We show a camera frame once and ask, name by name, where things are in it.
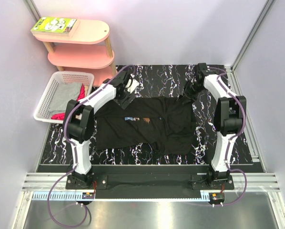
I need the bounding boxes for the black marbled table mat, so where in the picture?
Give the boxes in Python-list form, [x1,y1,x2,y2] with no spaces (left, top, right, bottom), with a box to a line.
[37,64,254,166]

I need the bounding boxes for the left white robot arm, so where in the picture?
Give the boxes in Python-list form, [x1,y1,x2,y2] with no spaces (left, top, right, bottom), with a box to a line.
[62,70,139,189]

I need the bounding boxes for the green cover book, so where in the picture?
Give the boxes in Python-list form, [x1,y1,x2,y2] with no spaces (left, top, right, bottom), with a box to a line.
[31,17,80,36]

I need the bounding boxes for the grey t shirt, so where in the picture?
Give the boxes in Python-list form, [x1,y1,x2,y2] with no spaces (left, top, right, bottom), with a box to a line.
[48,83,83,116]

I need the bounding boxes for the white plastic laundry basket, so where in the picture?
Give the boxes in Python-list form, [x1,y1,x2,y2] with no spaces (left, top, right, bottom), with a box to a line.
[33,71,94,124]

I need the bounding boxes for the purple cable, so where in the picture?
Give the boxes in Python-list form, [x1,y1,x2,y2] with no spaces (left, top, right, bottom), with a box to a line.
[187,67,248,207]
[48,64,136,229]

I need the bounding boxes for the beige t shirt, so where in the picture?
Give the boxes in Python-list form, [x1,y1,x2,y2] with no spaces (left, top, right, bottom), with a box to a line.
[84,85,89,96]

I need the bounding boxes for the magenta t shirt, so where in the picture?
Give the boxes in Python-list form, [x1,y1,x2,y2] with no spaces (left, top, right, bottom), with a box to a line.
[50,85,85,120]

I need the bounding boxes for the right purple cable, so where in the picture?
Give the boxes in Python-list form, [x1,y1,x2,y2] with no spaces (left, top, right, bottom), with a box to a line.
[187,67,248,207]

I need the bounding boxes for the white slotted cable duct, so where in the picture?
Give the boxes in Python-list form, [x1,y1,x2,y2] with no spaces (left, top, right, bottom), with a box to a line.
[32,191,95,201]

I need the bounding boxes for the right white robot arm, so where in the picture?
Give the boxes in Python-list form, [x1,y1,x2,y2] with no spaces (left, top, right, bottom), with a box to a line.
[183,63,246,189]

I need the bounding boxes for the black printed t shirt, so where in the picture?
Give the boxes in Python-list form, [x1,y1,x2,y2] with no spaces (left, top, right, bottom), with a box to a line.
[95,96,196,155]

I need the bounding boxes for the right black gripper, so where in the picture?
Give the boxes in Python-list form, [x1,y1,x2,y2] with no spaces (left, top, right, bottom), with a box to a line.
[176,80,205,105]

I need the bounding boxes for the pink three tier shelf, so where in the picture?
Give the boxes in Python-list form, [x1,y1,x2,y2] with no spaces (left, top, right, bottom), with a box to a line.
[34,20,117,87]

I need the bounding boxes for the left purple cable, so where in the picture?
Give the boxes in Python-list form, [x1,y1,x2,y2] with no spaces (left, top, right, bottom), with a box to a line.
[48,64,136,229]

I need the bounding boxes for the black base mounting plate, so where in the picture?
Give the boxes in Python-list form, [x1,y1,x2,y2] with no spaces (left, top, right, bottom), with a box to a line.
[66,165,234,201]

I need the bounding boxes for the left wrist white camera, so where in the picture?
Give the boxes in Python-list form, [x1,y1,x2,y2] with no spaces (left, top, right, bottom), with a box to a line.
[125,76,139,93]

